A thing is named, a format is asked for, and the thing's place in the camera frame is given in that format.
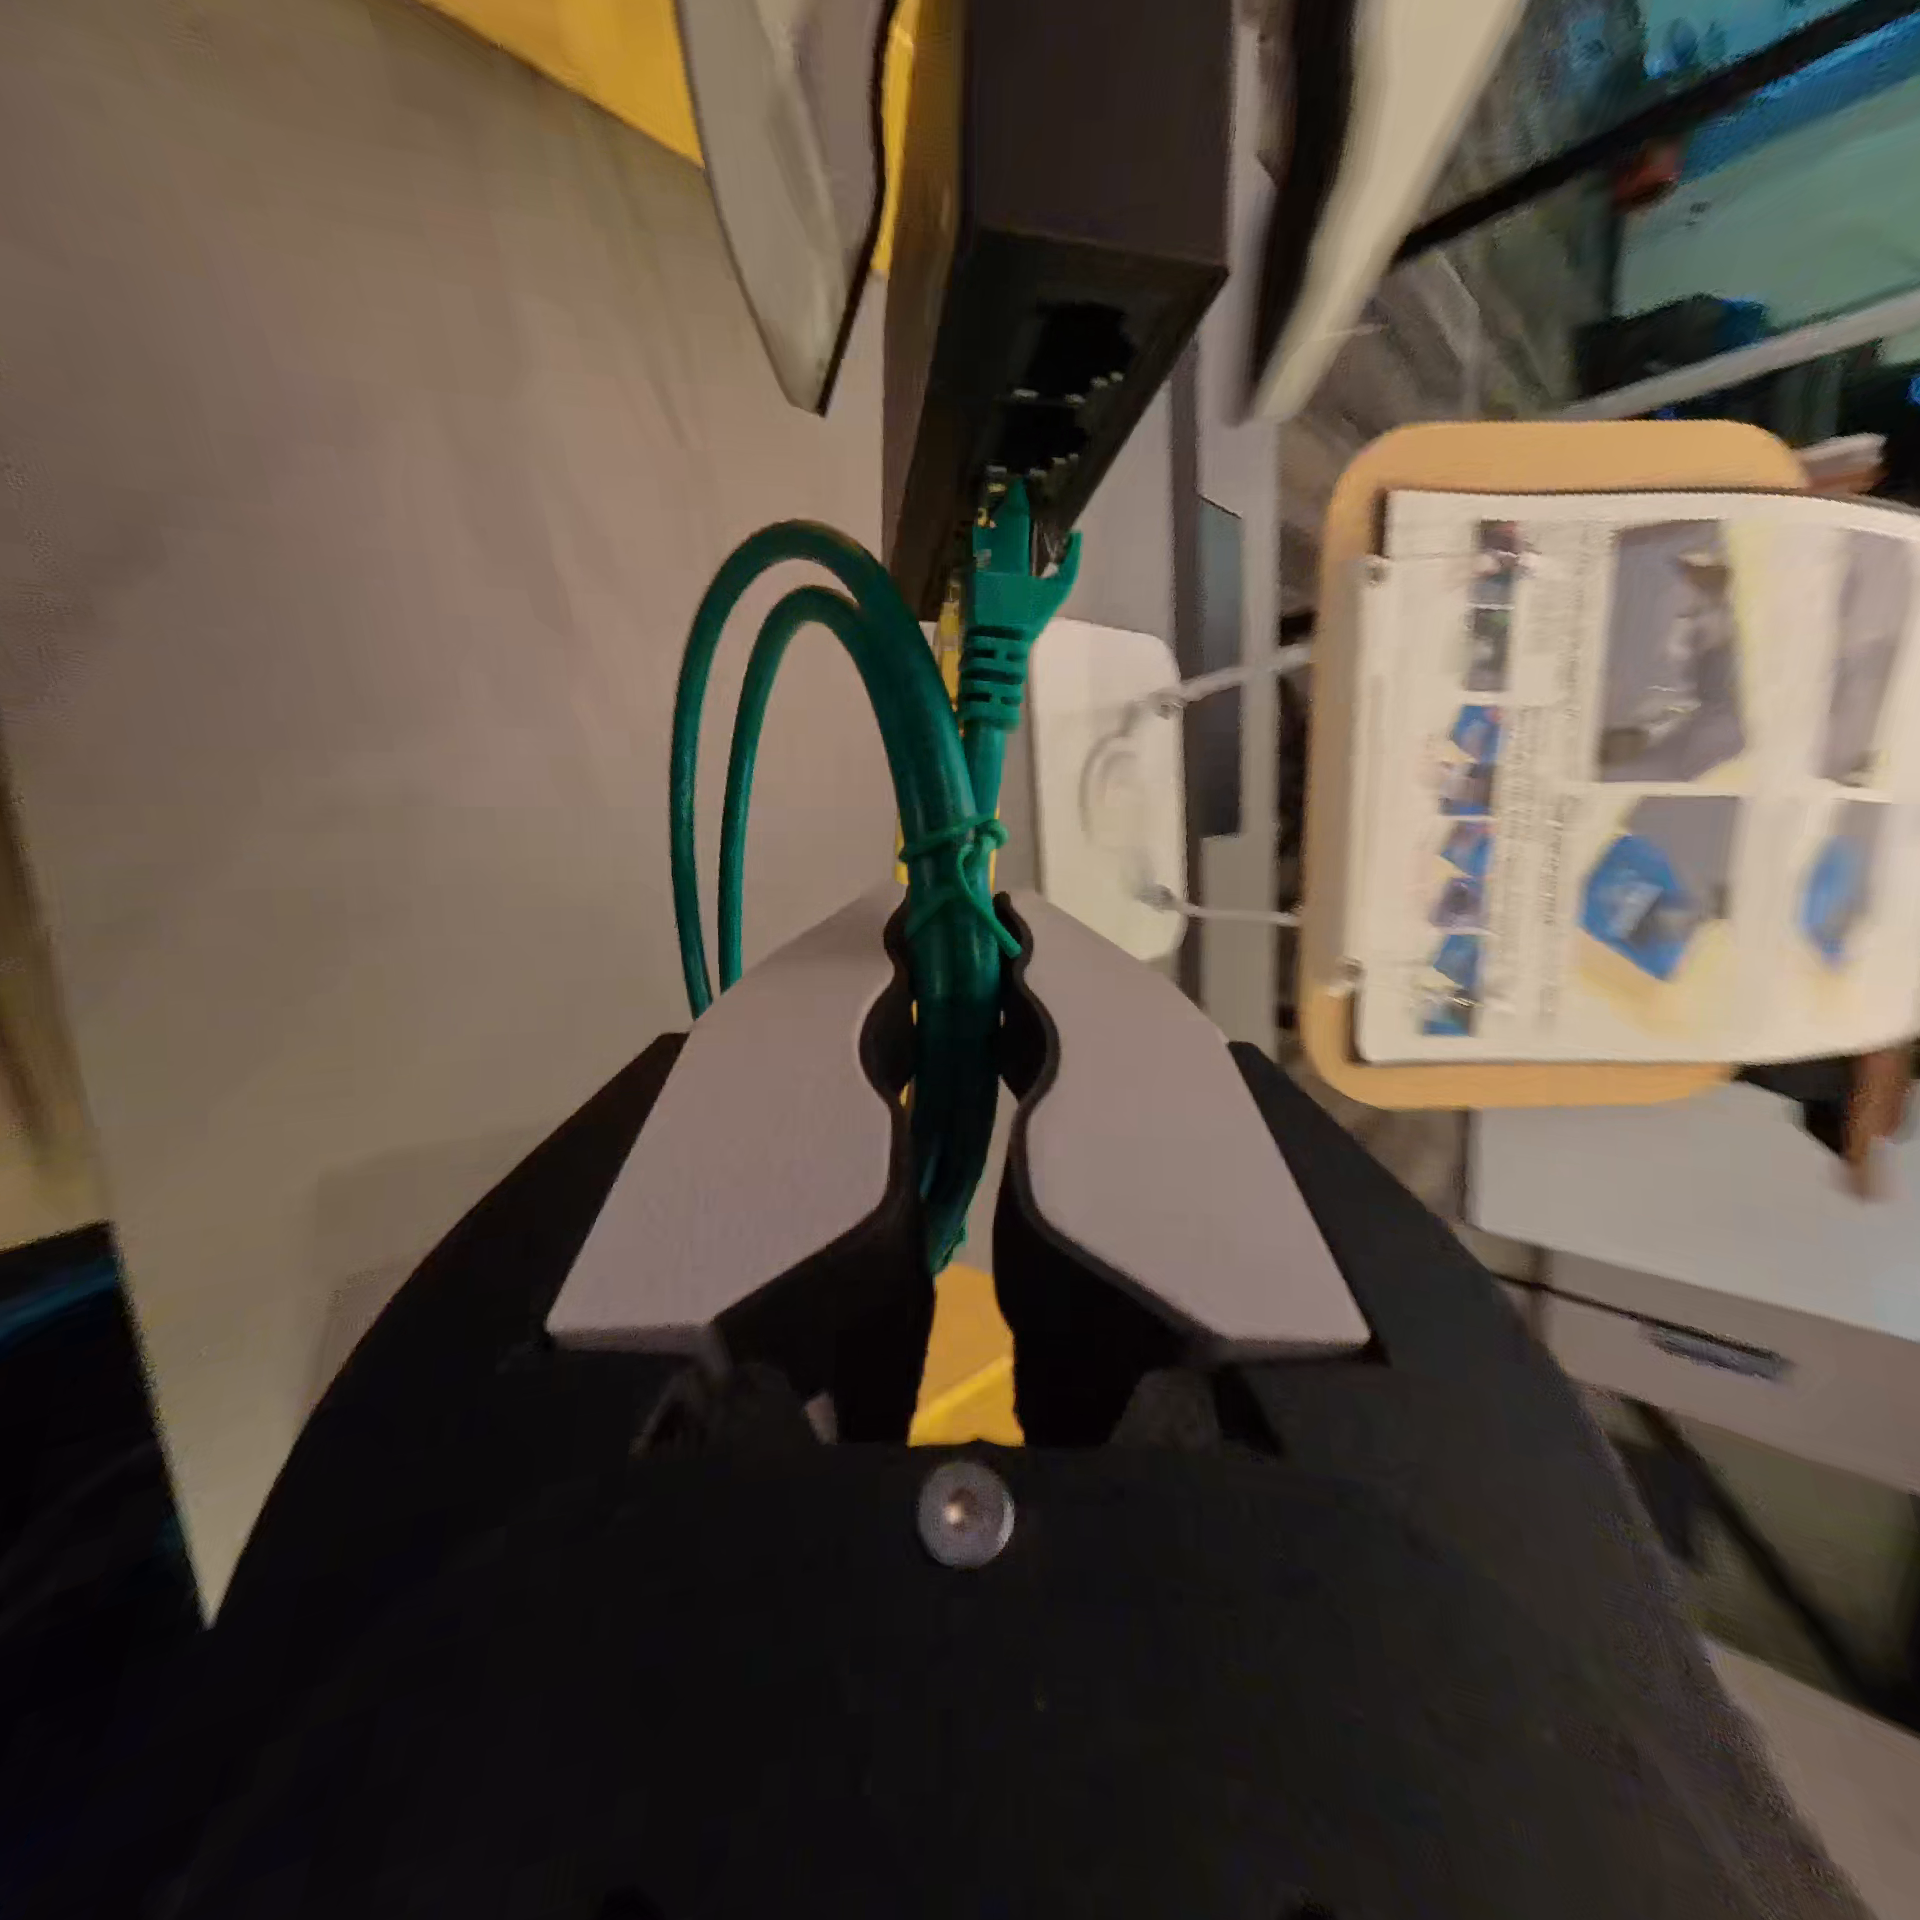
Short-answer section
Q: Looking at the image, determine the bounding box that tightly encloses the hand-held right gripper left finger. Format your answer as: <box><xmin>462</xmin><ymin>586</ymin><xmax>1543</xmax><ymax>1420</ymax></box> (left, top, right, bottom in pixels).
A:
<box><xmin>544</xmin><ymin>882</ymin><xmax>935</xmax><ymax>1450</ymax></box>

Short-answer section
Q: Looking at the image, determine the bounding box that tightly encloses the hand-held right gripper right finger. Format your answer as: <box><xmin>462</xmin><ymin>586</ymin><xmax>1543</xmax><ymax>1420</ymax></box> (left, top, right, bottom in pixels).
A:
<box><xmin>986</xmin><ymin>890</ymin><xmax>1373</xmax><ymax>1450</ymax></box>

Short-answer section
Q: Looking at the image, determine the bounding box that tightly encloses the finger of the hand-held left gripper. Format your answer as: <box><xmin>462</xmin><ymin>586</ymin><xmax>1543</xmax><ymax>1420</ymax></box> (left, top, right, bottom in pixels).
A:
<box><xmin>674</xmin><ymin>0</ymin><xmax>905</xmax><ymax>419</ymax></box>
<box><xmin>1230</xmin><ymin>0</ymin><xmax>1513</xmax><ymax>426</ymax></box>

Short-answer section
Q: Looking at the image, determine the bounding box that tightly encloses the green ethernet cable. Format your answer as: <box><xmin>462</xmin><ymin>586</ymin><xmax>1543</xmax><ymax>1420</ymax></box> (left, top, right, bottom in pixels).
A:
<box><xmin>670</xmin><ymin>479</ymin><xmax>1085</xmax><ymax>1277</ymax></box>

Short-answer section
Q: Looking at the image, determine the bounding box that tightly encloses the black network switch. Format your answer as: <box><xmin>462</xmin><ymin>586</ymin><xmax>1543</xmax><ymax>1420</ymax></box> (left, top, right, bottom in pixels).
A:
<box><xmin>884</xmin><ymin>0</ymin><xmax>1232</xmax><ymax>601</ymax></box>

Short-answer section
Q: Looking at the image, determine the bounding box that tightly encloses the yellow plastic bin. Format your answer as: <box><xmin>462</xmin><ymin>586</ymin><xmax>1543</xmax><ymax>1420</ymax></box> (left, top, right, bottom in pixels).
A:
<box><xmin>420</xmin><ymin>0</ymin><xmax>962</xmax><ymax>278</ymax></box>
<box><xmin>910</xmin><ymin>1275</ymin><xmax>1024</xmax><ymax>1446</ymax></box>

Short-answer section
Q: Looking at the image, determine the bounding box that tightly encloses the instruction sheet on stand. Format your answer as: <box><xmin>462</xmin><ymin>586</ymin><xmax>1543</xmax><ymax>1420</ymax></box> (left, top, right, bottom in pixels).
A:
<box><xmin>1026</xmin><ymin>421</ymin><xmax>1817</xmax><ymax>1113</ymax></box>

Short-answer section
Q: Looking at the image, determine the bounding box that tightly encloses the printed instruction sheet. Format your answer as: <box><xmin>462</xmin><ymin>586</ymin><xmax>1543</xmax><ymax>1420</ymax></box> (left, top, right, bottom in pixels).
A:
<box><xmin>1341</xmin><ymin>487</ymin><xmax>1920</xmax><ymax>1068</ymax></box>

